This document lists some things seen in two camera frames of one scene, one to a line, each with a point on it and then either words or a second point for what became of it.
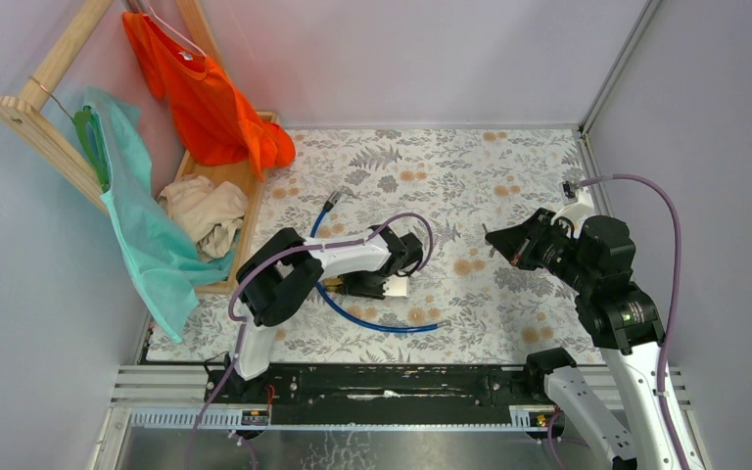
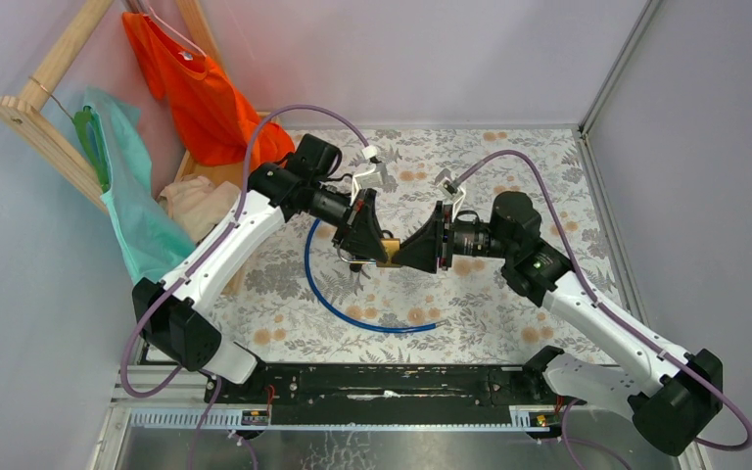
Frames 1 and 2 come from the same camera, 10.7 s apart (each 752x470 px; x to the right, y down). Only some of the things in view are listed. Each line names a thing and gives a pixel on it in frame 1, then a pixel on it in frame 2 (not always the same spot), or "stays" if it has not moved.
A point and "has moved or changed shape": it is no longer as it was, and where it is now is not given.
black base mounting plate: [380, 396] stays
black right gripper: [517, 243] → [434, 241]
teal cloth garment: [160, 263] stays
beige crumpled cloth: [211, 212] stays
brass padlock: [332, 284] has moved or changed shape
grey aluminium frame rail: [675, 375] stays
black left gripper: [352, 287] → [361, 236]
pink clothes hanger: [157, 17] stays
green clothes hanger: [100, 162] stays
